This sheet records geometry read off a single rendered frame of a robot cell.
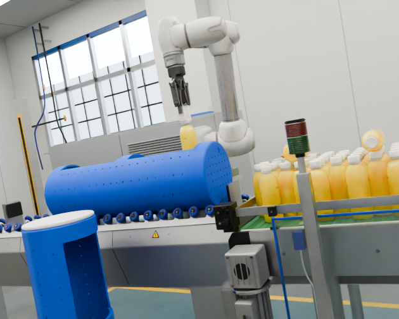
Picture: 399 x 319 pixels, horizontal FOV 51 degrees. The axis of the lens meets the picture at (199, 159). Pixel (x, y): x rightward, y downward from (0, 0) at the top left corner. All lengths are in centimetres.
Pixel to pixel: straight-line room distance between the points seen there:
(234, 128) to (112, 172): 80
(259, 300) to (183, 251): 45
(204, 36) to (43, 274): 111
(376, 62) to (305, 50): 69
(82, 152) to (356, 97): 277
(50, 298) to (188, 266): 55
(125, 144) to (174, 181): 238
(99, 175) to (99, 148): 237
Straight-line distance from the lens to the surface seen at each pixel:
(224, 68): 236
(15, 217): 259
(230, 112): 239
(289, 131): 126
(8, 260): 250
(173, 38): 181
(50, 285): 170
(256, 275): 142
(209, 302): 256
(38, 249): 168
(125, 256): 196
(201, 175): 165
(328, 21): 446
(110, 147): 420
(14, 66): 755
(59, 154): 477
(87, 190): 198
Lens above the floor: 125
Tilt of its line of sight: 3 degrees down
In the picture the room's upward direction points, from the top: 10 degrees counter-clockwise
